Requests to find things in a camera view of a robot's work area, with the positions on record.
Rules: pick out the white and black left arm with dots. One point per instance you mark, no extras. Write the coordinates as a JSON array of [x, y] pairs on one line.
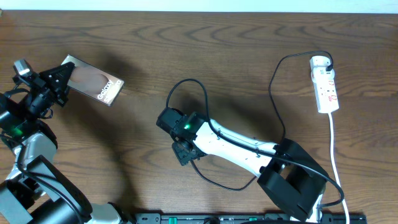
[[35, 191]]

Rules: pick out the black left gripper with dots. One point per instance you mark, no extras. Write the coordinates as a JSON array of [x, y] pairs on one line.
[[39, 87]]

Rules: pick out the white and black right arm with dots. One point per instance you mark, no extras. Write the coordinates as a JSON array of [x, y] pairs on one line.
[[290, 177]]

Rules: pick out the white USB charger plug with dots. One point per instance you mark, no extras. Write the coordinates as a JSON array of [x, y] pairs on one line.
[[320, 61]]

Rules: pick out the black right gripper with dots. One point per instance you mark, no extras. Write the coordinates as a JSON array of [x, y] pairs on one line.
[[181, 156]]

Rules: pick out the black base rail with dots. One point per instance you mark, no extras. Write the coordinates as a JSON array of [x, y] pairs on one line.
[[156, 218]]

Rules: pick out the white power strip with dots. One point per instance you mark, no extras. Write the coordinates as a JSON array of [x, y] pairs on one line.
[[325, 90]]

